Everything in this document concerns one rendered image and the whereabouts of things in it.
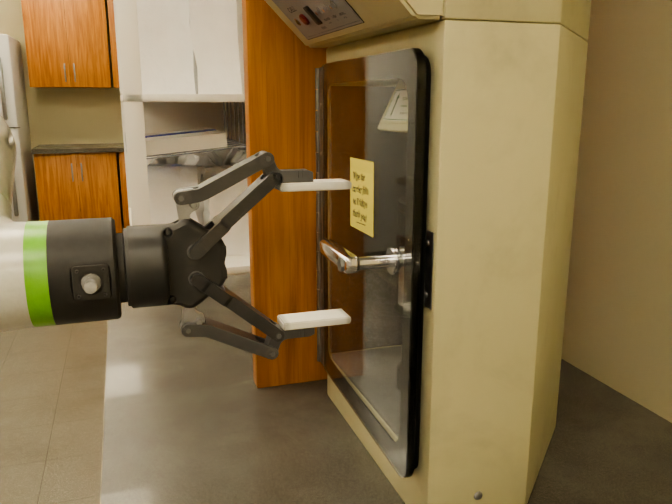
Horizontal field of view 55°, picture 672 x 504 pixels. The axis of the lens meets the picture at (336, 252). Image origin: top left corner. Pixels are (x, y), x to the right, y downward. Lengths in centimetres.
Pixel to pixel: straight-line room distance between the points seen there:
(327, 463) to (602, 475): 31
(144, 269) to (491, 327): 31
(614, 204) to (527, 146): 46
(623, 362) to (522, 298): 46
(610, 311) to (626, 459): 28
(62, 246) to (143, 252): 6
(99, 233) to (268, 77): 38
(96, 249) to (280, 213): 38
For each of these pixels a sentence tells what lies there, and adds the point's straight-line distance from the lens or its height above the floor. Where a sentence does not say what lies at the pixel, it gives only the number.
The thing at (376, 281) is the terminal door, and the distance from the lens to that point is 66.
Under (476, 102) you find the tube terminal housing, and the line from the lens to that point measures 57.
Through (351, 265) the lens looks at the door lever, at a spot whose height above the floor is 120.
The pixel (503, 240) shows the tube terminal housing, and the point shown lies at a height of 122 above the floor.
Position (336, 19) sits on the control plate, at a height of 142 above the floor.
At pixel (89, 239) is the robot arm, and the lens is 58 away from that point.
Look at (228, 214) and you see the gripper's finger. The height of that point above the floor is 124.
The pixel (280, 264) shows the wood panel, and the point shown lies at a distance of 92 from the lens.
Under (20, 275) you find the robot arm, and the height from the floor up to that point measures 121.
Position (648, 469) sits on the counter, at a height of 94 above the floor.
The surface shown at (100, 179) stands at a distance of 554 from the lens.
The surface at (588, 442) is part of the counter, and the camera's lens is 88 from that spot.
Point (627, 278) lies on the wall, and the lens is 103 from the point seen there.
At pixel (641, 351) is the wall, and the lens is 103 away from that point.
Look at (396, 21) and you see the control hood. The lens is 59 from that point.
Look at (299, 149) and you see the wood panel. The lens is 90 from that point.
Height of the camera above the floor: 135
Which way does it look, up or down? 13 degrees down
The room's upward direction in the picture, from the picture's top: straight up
